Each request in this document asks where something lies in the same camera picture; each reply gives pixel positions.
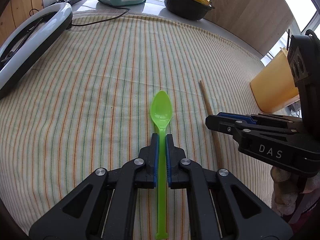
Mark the reddish brown chopstick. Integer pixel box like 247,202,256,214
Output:
199,80,224,170

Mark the green plastic spoon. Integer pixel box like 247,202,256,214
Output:
150,90,172,239

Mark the gloved right hand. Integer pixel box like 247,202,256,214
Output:
271,166,319,217

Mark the yellow plastic cup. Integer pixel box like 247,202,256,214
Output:
250,48,299,113

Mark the striped table cloth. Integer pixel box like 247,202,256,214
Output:
1,14,263,232

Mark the light wooden board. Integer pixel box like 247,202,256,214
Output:
204,0,294,56

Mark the black pot yellow lid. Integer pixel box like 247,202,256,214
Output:
164,0,215,21

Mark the orange pine plank board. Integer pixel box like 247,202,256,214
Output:
1,0,44,45

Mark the black power cable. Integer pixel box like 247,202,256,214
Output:
28,0,131,27

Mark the white ring light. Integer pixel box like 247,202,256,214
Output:
1,2,73,98

